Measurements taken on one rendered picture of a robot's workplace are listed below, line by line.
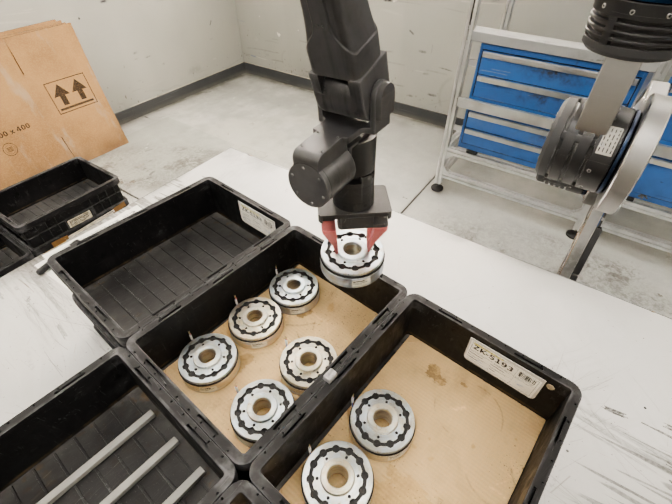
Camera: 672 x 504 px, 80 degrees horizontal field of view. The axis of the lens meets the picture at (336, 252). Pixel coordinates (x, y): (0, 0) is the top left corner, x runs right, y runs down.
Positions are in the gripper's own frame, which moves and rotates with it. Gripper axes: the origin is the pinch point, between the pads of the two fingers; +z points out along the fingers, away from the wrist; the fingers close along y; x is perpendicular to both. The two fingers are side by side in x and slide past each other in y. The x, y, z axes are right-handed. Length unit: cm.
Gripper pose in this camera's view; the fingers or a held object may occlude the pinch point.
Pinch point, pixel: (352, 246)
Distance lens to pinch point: 63.0
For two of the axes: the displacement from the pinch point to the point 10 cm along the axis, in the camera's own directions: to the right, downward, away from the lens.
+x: -0.7, -7.0, 7.1
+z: 0.2, 7.1, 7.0
